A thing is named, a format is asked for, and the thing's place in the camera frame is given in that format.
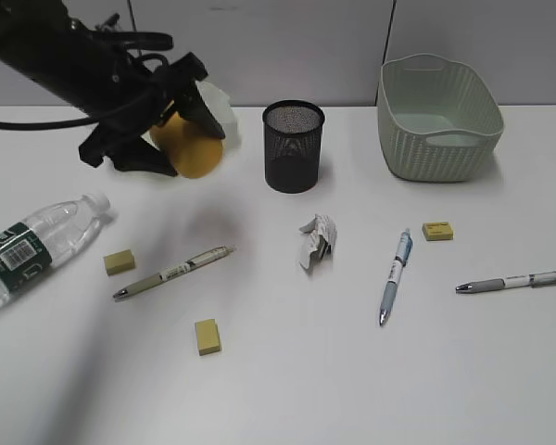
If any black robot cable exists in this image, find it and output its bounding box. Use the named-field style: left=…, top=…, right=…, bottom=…
left=0, top=12, right=175, bottom=131

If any yellow eraser front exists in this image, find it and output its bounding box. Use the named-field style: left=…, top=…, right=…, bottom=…
left=195, top=319, right=221, bottom=356

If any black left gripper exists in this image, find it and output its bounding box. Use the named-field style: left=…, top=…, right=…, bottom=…
left=79, top=53, right=225, bottom=177

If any black mesh pen holder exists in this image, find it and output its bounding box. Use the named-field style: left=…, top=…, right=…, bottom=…
left=262, top=100, right=325, bottom=194

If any yellow eraser left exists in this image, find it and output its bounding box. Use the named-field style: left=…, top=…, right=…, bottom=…
left=103, top=249, right=135, bottom=276

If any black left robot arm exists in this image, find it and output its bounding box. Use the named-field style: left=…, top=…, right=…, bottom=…
left=0, top=1, right=225, bottom=177

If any pale green woven basket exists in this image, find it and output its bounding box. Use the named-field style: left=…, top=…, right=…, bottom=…
left=377, top=54, right=504, bottom=183

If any yellow eraser right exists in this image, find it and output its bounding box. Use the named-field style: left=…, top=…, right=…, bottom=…
left=422, top=222, right=454, bottom=242

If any clear water bottle green label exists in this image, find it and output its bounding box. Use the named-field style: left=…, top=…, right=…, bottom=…
left=0, top=194, right=110, bottom=308

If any yellow eraser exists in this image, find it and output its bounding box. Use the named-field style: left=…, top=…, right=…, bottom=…
left=103, top=249, right=135, bottom=276
left=195, top=319, right=221, bottom=356
left=422, top=222, right=454, bottom=242

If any grey white ballpoint pen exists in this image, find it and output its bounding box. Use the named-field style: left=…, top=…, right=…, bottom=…
left=456, top=271, right=556, bottom=294

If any yellow mango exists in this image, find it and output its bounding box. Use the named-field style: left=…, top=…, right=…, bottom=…
left=149, top=113, right=223, bottom=179

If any beige ballpoint pen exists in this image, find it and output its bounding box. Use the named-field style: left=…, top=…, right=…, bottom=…
left=112, top=246, right=234, bottom=302

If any light blue ballpoint pen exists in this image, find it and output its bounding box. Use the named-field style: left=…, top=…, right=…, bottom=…
left=378, top=228, right=413, bottom=327

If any white waste paper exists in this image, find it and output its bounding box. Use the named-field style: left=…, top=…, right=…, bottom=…
left=299, top=214, right=337, bottom=272

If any pale green wavy plate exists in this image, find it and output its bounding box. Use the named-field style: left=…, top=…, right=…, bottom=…
left=196, top=82, right=241, bottom=153

